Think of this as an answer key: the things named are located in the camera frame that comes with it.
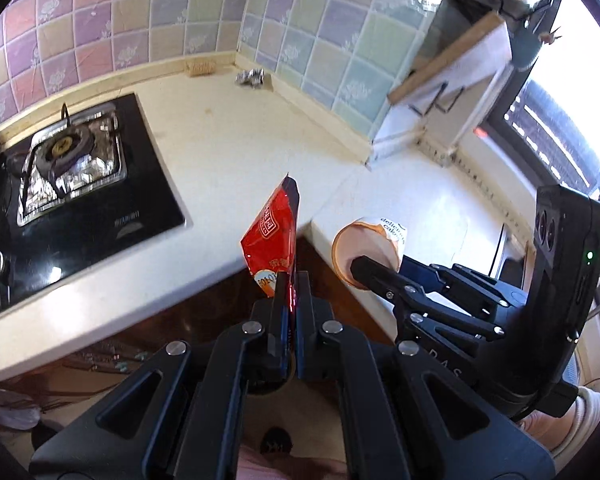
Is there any paper cake cup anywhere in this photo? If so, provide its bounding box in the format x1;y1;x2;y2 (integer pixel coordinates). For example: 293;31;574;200
331;215;409;291

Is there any black wire board holder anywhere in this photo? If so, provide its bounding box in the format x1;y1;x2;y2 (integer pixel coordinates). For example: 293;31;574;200
410;80;469;116

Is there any grey hanging utensil holder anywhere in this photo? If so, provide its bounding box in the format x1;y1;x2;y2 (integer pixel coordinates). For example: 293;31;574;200
510;24;563;72

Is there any wooden cutting board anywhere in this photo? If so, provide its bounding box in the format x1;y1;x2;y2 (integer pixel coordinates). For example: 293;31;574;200
387;12;514;107

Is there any foil burner liner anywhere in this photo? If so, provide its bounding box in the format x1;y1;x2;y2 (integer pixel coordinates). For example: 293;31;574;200
17;102;129;227

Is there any window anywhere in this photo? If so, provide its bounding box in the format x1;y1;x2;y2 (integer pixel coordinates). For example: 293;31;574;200
485;0;600;241

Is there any person's right forearm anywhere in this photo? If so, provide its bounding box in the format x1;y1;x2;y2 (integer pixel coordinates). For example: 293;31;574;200
520;385;600;461

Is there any black burner grate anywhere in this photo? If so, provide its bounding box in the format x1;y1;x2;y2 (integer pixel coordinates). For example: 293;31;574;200
30;103;101;196

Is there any red snack packet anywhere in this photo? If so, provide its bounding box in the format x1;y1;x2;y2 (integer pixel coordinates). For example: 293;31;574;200
240;172;301;311

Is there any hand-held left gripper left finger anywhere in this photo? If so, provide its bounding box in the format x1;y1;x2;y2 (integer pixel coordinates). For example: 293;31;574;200
29;270;293;480

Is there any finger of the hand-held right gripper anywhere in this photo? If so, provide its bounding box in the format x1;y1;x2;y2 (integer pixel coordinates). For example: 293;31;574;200
399;255;528;318
349;255;507;348

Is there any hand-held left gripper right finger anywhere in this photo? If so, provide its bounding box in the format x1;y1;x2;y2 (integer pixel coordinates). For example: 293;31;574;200
295;270;557;480

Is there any person's pink trouser leg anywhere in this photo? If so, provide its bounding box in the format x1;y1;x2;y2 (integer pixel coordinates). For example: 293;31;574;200
240;447;349;480

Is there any white plastic bag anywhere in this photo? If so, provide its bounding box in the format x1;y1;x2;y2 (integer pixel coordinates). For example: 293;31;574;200
0;389;42;432

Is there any black sneaker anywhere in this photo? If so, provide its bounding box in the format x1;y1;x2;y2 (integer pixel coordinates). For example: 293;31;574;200
260;427;294;456

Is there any crumpled foil wrapper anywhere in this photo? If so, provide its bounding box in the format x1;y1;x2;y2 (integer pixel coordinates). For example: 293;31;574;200
236;67;267;89

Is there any black gas cooktop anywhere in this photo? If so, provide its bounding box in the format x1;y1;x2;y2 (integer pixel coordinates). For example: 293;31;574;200
0;92;187;326

